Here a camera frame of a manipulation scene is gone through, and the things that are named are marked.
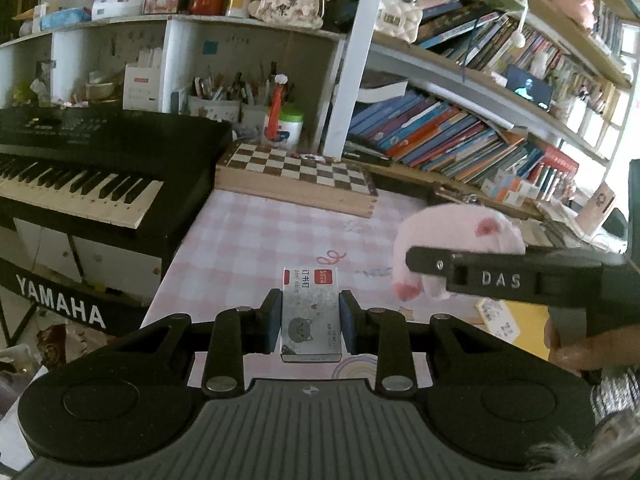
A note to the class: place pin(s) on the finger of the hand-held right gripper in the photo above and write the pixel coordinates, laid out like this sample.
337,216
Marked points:
500,277

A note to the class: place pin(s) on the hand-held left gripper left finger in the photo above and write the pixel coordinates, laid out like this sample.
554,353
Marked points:
274,320

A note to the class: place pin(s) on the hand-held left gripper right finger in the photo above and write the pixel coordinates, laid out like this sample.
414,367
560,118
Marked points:
347,320

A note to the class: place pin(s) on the small staple box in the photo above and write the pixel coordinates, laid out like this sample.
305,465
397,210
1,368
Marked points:
310,320

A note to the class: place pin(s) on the yellow cardboard box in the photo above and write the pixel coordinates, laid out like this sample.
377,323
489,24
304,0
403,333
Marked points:
530,330

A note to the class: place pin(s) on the pink plush toy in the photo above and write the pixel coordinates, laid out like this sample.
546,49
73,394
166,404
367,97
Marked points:
450,230

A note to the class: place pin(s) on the person's right forearm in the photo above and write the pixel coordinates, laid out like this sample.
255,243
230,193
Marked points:
622,385

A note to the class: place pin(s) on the desktop with pink checked cloth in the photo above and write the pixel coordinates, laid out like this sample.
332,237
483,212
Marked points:
250,240

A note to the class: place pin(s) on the person's right hand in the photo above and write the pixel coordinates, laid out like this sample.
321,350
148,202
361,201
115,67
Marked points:
570,360

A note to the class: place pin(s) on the small orange and white boxes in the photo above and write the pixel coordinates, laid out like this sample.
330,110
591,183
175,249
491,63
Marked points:
507,187

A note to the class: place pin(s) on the pink card box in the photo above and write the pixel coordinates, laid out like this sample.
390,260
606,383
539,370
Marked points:
595,207

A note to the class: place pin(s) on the red books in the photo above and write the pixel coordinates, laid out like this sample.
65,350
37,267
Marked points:
555,172

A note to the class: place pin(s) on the wooden chessboard box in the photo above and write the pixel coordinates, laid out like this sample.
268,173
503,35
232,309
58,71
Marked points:
300,180

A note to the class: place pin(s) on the row of leaning books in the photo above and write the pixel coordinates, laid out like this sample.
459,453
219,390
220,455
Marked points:
440,140

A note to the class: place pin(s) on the grey furry clothing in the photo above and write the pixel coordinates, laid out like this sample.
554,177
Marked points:
600,455

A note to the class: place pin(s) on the white cabinet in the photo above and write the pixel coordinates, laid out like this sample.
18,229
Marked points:
110,265

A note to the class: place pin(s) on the white jar with green lid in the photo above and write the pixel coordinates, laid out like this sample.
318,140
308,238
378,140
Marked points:
291,132

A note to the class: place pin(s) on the red glue bottle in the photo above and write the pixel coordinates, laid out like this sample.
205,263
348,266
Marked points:
275,110

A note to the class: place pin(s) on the black keyboard stand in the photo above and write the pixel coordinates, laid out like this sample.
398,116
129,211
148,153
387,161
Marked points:
60,300

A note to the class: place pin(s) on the pen holder with pens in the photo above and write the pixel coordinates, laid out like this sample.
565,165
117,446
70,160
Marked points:
215,107

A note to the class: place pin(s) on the row of shelf books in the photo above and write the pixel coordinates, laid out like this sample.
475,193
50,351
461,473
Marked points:
500,45

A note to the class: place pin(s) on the white bookshelf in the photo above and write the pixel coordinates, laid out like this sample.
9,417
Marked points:
350,85

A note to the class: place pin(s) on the black keyboard piano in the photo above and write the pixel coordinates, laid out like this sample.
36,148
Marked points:
100,160

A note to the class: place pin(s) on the white box with red label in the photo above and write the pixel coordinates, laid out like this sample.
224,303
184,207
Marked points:
141,90

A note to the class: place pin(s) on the white quilted handbag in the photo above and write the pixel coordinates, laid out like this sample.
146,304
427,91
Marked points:
397,20

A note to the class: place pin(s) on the white tissue packet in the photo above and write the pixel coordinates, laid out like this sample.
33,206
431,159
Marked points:
117,8

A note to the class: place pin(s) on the blue tissue packet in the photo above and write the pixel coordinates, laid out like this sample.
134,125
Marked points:
65,19

